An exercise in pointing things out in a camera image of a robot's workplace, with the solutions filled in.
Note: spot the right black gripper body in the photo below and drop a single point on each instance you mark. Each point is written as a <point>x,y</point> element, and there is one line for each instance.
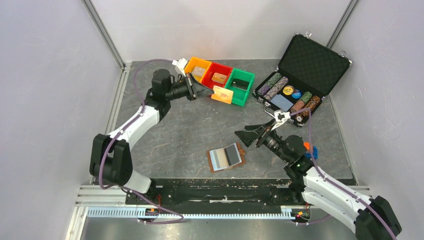
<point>273,142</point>

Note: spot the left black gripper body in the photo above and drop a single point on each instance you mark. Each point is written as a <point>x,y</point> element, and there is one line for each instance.
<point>177,90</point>

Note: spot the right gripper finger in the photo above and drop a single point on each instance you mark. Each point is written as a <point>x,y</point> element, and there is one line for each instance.
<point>249,137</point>
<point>259,127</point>

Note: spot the orange credit card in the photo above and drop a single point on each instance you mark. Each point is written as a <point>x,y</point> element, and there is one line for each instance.
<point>222,94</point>

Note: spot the brown leather card holder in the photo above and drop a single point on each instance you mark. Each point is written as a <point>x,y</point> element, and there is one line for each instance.
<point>225,158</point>

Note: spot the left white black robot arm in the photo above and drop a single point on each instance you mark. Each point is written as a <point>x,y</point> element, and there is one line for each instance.
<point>111,161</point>

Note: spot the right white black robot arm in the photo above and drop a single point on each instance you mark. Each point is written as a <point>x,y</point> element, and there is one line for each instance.
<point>369,218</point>

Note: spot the card stack in yellow bin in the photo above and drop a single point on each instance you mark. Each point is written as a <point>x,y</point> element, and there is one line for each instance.
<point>198,73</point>

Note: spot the blue playing card deck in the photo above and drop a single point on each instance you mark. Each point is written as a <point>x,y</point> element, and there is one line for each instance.
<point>281,102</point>

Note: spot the card stack in red bin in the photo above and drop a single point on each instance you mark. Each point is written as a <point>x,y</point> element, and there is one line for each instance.
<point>219,78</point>

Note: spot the orange blue tape roll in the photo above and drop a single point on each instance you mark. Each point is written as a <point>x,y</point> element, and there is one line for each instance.
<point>311,151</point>

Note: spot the yellow plastic bin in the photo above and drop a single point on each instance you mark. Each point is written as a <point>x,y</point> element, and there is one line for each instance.
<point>184,87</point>

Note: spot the red plastic bin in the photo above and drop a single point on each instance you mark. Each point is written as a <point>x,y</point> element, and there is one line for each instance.
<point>215,67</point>

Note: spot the yellow dealer button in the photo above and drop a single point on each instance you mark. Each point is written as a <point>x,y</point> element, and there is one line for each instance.
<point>288,90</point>

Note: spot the green plastic bin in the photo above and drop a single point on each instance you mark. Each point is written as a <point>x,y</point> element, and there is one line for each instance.
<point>240,96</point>

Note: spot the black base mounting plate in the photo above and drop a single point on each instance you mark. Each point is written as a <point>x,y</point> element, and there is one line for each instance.
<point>223,195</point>

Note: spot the black poker chip case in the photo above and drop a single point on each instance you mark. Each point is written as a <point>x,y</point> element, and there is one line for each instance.
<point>309,67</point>

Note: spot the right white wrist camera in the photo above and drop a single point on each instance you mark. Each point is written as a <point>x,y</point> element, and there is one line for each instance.
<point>281,117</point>

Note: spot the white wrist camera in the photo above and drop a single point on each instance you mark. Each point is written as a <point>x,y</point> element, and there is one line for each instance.
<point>179,66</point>
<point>281,117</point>

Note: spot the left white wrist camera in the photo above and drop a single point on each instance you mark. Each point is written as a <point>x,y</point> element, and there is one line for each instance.
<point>179,66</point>

